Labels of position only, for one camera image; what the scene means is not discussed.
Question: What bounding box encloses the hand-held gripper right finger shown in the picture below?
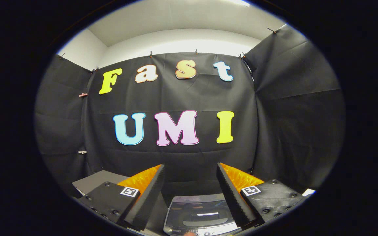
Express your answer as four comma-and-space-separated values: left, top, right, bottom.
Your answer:
217, 163, 307, 228

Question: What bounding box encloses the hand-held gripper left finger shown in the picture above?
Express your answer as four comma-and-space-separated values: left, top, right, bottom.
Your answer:
77, 164, 166, 231

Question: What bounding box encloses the grey washing machine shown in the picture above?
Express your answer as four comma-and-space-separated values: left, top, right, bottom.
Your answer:
163, 193, 242, 236

